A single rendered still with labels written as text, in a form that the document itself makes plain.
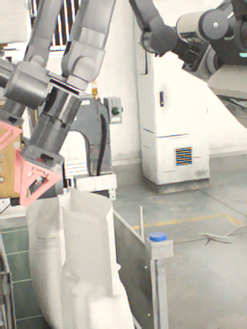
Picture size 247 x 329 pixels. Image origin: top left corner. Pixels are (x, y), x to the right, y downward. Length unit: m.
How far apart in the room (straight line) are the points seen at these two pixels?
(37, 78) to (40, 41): 0.60
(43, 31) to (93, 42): 0.61
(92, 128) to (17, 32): 0.44
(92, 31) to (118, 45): 5.18
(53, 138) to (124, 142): 5.27
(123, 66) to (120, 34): 0.32
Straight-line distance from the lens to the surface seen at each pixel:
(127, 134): 6.26
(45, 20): 1.60
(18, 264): 3.25
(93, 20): 1.01
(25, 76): 0.99
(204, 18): 1.34
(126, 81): 6.21
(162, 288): 2.10
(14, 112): 1.59
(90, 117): 1.99
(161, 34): 1.65
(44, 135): 1.00
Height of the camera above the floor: 1.52
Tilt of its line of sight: 12 degrees down
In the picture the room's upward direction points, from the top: 4 degrees counter-clockwise
